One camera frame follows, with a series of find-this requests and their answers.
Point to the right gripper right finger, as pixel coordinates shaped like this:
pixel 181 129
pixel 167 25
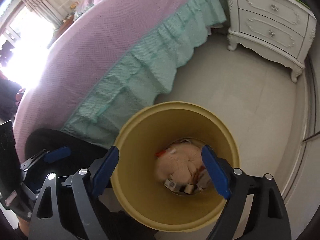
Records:
pixel 268 218

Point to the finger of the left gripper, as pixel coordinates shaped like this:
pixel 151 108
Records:
pixel 56 155

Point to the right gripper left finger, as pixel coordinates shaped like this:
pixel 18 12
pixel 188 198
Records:
pixel 65 207

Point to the beige plush doll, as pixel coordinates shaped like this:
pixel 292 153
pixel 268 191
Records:
pixel 182 163

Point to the red snack wrapper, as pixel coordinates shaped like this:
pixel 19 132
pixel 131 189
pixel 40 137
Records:
pixel 159 154

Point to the white milk carton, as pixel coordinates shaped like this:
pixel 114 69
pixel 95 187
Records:
pixel 172 186

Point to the orange shampoo bottle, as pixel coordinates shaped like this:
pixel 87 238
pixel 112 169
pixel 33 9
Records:
pixel 190 189

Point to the yellow trash bin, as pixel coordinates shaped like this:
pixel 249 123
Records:
pixel 150 131

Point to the left hand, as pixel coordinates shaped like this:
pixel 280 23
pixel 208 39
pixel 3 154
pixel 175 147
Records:
pixel 24 226

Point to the teal bed skirt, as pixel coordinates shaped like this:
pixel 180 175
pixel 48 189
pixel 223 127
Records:
pixel 145 71

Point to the purple bed cover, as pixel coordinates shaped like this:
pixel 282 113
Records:
pixel 69 96

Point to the wooden desk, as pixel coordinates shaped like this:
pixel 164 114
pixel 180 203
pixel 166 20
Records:
pixel 68 22

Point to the pink curtain right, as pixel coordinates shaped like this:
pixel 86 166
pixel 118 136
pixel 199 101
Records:
pixel 45 10

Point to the white nightstand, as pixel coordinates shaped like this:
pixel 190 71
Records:
pixel 278 30

